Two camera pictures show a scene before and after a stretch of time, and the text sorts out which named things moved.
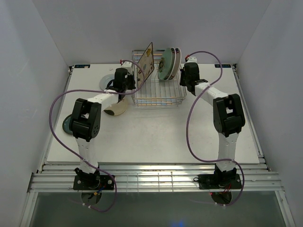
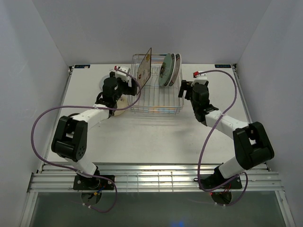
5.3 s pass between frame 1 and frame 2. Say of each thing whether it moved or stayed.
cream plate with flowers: stayed
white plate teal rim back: moved
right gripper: moved
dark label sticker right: stayed
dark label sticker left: stayed
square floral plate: moved
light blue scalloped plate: stayed
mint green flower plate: moved
